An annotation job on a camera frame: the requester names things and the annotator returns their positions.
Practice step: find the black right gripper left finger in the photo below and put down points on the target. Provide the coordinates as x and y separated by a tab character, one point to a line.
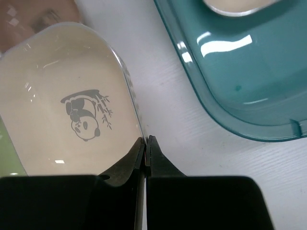
112	200

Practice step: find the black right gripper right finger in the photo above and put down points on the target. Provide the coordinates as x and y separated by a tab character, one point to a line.
175	201

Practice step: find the cream panda plate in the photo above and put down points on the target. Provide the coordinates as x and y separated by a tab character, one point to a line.
238	8
67	102

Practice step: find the brown panda plate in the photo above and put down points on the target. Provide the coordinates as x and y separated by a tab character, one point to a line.
21	19

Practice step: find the teal plastic bin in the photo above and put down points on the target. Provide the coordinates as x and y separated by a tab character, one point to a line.
249	73

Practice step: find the green plate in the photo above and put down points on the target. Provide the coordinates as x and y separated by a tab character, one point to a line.
10	164

